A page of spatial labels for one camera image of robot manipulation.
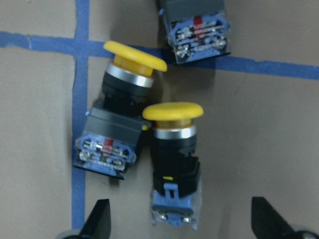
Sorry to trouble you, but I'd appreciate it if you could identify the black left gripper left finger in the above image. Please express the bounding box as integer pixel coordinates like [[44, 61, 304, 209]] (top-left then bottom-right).
[[79, 199, 111, 239]]

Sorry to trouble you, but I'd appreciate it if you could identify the green button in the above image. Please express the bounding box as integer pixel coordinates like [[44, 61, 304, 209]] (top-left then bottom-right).
[[156, 0, 230, 65]]

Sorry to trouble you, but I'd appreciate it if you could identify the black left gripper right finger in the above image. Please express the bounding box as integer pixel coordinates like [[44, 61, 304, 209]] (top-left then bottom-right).
[[251, 197, 298, 239]]

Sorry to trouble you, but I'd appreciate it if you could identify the yellow button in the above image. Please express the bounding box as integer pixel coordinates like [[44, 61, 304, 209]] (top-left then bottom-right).
[[142, 102, 203, 230], [73, 41, 167, 180]]

